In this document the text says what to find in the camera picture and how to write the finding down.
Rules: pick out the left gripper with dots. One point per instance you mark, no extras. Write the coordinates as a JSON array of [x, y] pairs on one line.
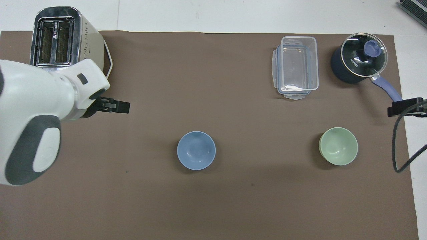
[[95, 108]]

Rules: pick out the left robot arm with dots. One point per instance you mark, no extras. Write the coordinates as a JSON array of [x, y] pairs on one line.
[[30, 110]]

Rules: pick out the blue bowl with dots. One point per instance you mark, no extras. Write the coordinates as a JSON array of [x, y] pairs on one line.
[[196, 150]]

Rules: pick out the green bowl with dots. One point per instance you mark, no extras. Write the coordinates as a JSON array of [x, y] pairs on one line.
[[338, 146]]

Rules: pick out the cream and chrome toaster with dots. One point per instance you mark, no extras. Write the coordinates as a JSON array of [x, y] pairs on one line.
[[88, 40]]

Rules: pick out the clear container lid blue seal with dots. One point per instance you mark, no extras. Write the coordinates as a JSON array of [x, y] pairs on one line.
[[275, 66]]

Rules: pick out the clear plastic container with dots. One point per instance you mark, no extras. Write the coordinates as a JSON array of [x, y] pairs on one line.
[[298, 63]]

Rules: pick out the glass pot lid blue knob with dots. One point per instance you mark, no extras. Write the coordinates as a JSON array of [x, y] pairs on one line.
[[362, 55]]

